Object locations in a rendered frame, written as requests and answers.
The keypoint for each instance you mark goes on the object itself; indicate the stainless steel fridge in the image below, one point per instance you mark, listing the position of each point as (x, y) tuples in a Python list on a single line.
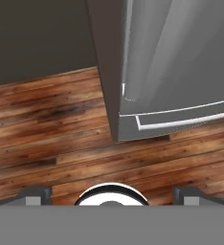
[(110, 70)]

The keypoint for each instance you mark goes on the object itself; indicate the round white and black disc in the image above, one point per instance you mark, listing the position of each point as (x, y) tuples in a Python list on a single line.
[(112, 195)]

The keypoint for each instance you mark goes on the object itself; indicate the steel fridge freezer drawer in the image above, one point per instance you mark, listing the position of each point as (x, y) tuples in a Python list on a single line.
[(129, 126)]

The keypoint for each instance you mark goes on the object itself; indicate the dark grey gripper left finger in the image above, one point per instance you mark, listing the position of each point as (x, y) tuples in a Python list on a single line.
[(37, 195)]

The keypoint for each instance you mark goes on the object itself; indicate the steel fridge door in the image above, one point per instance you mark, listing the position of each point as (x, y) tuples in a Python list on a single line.
[(187, 54)]

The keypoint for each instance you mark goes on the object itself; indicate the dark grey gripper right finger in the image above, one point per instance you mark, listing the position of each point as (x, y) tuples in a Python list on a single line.
[(190, 195)]

